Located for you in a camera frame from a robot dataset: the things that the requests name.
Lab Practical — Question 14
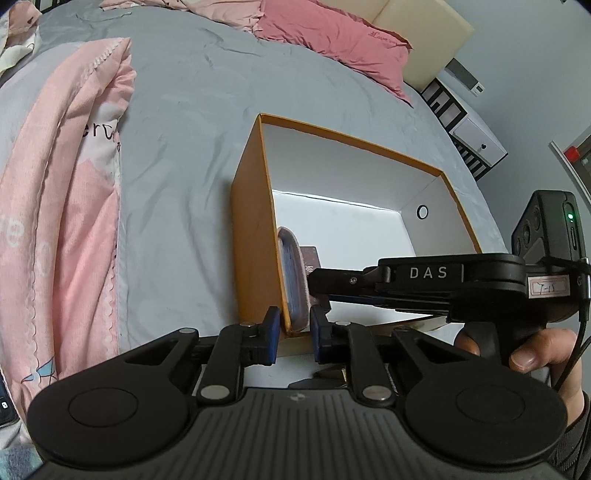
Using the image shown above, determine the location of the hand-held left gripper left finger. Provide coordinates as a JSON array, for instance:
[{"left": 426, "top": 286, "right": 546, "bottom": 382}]
[{"left": 115, "top": 307, "right": 282, "bottom": 405}]

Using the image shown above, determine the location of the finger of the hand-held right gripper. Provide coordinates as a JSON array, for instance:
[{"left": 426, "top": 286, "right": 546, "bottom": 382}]
[
  {"left": 307, "top": 256, "right": 464, "bottom": 299},
  {"left": 329, "top": 296, "right": 463, "bottom": 320}
]

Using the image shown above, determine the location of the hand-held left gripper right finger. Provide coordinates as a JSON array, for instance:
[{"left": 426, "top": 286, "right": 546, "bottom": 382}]
[{"left": 309, "top": 307, "right": 465, "bottom": 405}]

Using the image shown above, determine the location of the lavender pouch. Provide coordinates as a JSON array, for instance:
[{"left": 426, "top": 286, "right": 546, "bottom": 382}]
[{"left": 276, "top": 225, "right": 311, "bottom": 335}]

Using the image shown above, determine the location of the orange cardboard box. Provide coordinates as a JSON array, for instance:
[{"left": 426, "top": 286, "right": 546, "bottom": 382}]
[{"left": 230, "top": 113, "right": 484, "bottom": 357}]

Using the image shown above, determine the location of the person's right hand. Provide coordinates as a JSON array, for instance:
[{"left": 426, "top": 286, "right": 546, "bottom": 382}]
[{"left": 454, "top": 329, "right": 591, "bottom": 426}]

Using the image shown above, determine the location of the grey window sill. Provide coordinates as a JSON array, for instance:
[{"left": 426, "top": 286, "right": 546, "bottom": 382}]
[{"left": 549, "top": 133, "right": 591, "bottom": 206}]

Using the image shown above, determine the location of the white and black bedside cabinet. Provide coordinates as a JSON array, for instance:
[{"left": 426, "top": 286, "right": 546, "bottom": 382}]
[{"left": 421, "top": 76, "right": 509, "bottom": 182}]

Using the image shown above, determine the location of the grey device on cabinet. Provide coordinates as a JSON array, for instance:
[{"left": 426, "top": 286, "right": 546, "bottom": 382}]
[{"left": 445, "top": 57, "right": 488, "bottom": 96}]

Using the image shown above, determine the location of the grey bed sheet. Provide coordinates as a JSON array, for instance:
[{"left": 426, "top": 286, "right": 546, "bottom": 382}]
[{"left": 0, "top": 0, "right": 509, "bottom": 370}]

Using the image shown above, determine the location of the dark pink pillow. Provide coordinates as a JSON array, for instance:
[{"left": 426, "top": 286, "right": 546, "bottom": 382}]
[{"left": 252, "top": 0, "right": 413, "bottom": 108}]

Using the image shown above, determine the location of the beige padded headboard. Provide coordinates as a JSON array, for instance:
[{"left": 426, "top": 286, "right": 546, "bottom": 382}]
[{"left": 318, "top": 0, "right": 476, "bottom": 92}]

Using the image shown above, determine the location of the pink printed quilt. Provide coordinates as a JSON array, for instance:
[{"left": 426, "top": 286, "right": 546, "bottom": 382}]
[{"left": 0, "top": 37, "right": 137, "bottom": 418}]

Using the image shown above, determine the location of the light pink blanket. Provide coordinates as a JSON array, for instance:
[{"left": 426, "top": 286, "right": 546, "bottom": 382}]
[{"left": 99, "top": 0, "right": 266, "bottom": 34}]

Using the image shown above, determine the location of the cream printed cloth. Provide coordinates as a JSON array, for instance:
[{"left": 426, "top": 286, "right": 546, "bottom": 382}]
[{"left": 0, "top": 8, "right": 43, "bottom": 72}]

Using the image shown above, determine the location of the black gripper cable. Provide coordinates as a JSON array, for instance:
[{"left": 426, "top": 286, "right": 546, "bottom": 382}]
[{"left": 553, "top": 265, "right": 591, "bottom": 388}]

